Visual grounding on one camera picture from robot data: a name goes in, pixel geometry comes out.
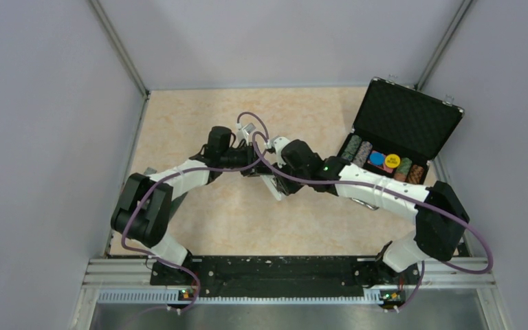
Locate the white remote control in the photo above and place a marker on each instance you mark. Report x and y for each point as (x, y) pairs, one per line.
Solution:
(270, 182)

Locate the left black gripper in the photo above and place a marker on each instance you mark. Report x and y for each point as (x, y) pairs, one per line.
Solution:
(260, 168)

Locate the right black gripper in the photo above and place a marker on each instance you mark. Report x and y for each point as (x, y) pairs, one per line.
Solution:
(286, 187)

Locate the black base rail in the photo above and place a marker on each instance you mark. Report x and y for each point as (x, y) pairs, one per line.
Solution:
(287, 280)

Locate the black aluminium case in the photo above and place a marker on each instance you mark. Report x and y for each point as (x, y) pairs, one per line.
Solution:
(399, 120)

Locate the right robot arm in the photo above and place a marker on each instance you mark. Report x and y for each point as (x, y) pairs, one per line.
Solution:
(435, 211)

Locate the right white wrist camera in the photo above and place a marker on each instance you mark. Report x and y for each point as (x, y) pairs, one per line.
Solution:
(276, 146)

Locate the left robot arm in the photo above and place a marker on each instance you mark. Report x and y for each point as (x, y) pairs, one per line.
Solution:
(147, 202)

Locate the yellow round chip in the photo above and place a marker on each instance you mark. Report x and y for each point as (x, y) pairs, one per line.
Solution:
(392, 161)

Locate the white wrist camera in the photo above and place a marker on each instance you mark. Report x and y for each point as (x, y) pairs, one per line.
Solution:
(276, 146)
(244, 131)

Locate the blue round chip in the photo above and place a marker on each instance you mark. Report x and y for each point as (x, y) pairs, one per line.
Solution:
(376, 158)

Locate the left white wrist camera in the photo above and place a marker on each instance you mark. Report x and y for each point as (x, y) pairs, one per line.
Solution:
(244, 131)

